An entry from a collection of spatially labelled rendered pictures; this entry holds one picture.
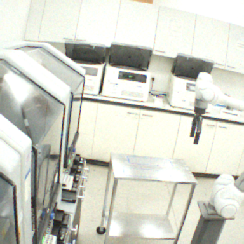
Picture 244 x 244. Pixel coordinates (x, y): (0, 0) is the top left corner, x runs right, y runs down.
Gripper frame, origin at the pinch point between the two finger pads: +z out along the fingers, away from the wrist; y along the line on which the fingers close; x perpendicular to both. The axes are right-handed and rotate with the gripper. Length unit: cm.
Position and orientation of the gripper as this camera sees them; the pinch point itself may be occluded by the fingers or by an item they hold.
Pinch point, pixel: (194, 138)
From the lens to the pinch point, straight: 216.5
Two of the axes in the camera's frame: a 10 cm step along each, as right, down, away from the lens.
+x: -9.9, -1.4, -0.4
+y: 0.0, -2.7, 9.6
